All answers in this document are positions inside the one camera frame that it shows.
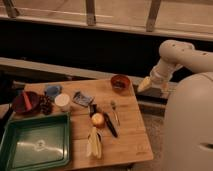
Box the silver metal fork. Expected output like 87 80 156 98
110 101 120 126

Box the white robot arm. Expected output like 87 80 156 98
137 40 213 171

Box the white paper cup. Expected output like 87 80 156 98
54 93 70 112

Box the blue small cup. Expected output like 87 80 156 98
44 85 62 100

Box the brown wooden bowl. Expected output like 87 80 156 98
110 74 130 92

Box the red apple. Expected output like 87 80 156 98
91 113 105 128

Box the yellow banana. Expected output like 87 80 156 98
86 127 102 159

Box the dark grape bunch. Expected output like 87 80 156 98
40 95 53 115

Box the red plastic wedge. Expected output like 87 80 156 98
22 91 32 111

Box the dark red bowl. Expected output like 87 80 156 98
12 91 40 114

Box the green plastic tray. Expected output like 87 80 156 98
0 114 70 171

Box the black handled knife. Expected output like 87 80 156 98
89 104 118 138

